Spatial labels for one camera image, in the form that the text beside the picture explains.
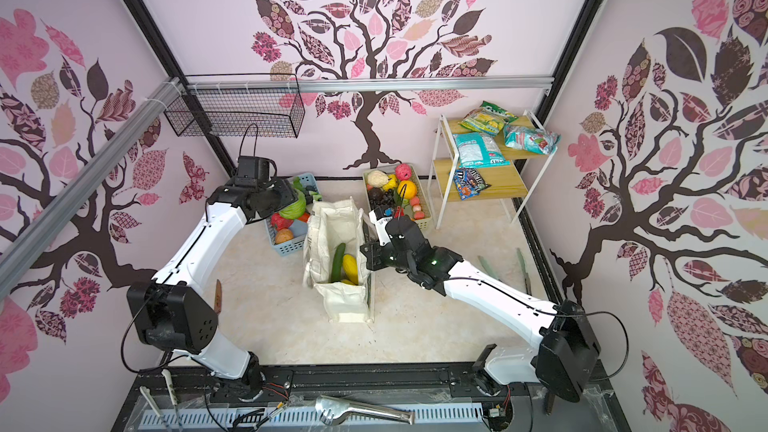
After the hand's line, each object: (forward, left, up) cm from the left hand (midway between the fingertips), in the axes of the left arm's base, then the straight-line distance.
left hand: (289, 198), depth 84 cm
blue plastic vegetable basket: (-5, +3, -18) cm, 19 cm away
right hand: (-16, -22, 0) cm, 27 cm away
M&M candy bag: (+12, -55, -5) cm, 57 cm away
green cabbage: (-4, -2, -1) cm, 4 cm away
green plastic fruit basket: (+11, -39, -18) cm, 44 cm away
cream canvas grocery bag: (-4, -10, -6) cm, 13 cm away
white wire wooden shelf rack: (+12, -70, -6) cm, 71 cm away
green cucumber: (-12, -13, -16) cm, 24 cm away
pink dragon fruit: (+25, -34, -13) cm, 44 cm away
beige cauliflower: (+22, -24, -14) cm, 36 cm away
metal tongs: (-49, -16, -15) cm, 54 cm away
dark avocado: (+17, -24, -17) cm, 34 cm away
